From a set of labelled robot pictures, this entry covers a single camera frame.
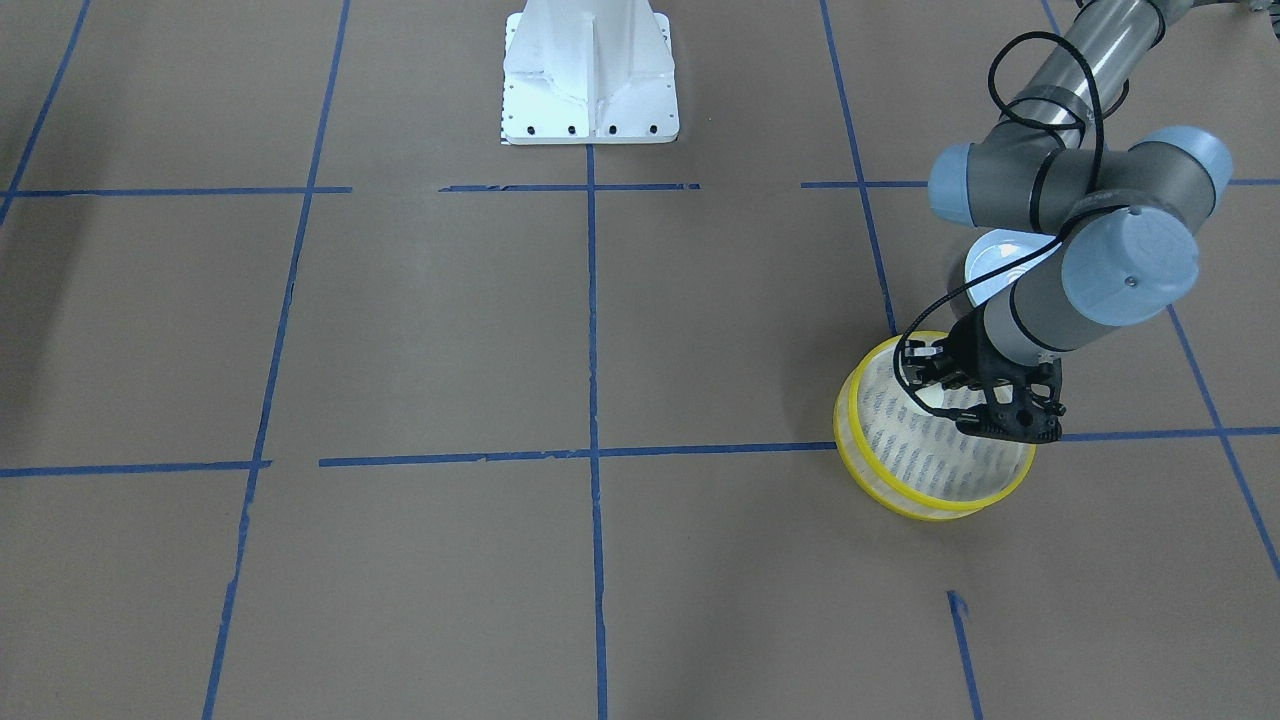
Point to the light blue plate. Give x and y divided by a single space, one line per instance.
994 250

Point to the yellow rimmed bamboo steamer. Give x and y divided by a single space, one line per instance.
915 464

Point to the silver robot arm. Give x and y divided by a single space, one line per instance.
1120 225

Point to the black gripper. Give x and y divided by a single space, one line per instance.
968 352

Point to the white camera pole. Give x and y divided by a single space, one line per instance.
580 72

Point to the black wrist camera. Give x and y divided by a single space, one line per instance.
1021 403

